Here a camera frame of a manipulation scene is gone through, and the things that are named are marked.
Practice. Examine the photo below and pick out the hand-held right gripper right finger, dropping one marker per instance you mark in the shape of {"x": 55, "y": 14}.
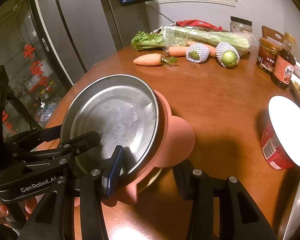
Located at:
{"x": 187, "y": 182}

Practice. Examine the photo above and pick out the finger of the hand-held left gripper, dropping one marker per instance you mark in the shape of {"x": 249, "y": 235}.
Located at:
{"x": 72, "y": 146}
{"x": 32, "y": 136}

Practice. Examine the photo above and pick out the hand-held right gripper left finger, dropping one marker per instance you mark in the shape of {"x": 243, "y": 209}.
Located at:
{"x": 112, "y": 172}

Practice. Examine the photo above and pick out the yellow shell-shaped plate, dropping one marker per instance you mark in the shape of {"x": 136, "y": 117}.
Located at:
{"x": 150, "y": 180}

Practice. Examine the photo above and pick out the round metal plate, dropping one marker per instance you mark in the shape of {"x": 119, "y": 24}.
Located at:
{"x": 115, "y": 112}

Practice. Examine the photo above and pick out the red bowl white inside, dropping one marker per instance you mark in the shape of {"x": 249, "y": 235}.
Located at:
{"x": 287, "y": 130}

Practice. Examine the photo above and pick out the stainless steel bowl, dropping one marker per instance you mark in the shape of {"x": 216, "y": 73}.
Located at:
{"x": 298, "y": 205}

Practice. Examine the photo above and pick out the clear plastic water bottle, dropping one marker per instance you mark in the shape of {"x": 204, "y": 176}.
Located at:
{"x": 49, "y": 112}

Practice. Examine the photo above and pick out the glass door with red decoration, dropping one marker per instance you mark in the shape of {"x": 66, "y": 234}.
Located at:
{"x": 20, "y": 62}

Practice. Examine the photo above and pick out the orange carrot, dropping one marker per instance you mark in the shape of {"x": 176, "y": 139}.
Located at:
{"x": 147, "y": 60}
{"x": 177, "y": 51}

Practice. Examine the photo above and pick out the grey refrigerator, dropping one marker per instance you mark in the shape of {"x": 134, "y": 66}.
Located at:
{"x": 85, "y": 30}

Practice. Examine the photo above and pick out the green fruit in foam net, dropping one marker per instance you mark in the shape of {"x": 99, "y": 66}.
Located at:
{"x": 197, "y": 52}
{"x": 227, "y": 55}

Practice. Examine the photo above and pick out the celery in plastic bag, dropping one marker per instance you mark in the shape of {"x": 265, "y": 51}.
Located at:
{"x": 202, "y": 36}

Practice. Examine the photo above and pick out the dark sauce bottle red label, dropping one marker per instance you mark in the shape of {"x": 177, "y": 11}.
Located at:
{"x": 283, "y": 70}

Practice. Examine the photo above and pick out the chili sauce jar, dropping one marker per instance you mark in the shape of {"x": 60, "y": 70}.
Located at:
{"x": 267, "y": 55}

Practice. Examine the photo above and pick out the red snack bag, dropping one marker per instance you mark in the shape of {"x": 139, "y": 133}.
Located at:
{"x": 197, "y": 24}

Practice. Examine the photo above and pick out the glass jar with black lid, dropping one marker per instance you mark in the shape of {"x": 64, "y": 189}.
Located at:
{"x": 241, "y": 25}

